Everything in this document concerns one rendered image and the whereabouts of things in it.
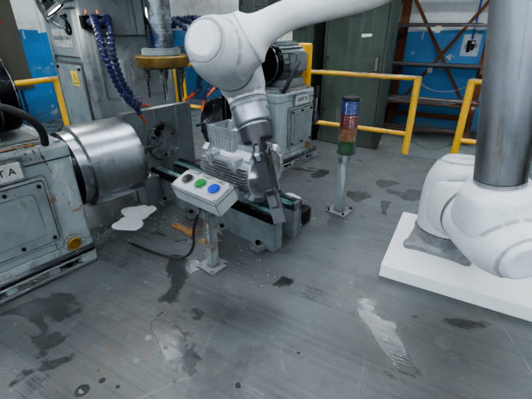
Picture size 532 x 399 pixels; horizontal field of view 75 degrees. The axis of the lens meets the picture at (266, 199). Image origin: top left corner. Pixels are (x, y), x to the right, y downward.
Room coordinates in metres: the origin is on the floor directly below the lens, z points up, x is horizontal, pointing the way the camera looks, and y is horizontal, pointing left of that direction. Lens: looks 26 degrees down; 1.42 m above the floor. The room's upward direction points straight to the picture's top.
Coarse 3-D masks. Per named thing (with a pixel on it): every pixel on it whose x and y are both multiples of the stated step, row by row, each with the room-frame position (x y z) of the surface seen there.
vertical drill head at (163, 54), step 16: (144, 0) 1.26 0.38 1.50; (160, 0) 1.27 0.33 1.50; (144, 16) 1.27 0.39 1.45; (160, 16) 1.26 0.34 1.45; (160, 32) 1.26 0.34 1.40; (144, 48) 1.26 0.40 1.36; (160, 48) 1.25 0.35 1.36; (176, 48) 1.28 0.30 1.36; (144, 64) 1.22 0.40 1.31; (160, 64) 1.21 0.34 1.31; (176, 64) 1.24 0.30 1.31; (160, 80) 1.23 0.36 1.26
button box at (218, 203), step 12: (180, 180) 0.84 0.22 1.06; (192, 180) 0.83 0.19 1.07; (216, 180) 0.81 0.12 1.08; (180, 192) 0.82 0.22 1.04; (192, 192) 0.78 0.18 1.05; (204, 192) 0.77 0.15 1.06; (216, 192) 0.76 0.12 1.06; (228, 192) 0.76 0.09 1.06; (204, 204) 0.76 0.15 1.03; (216, 204) 0.73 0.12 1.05; (228, 204) 0.76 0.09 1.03
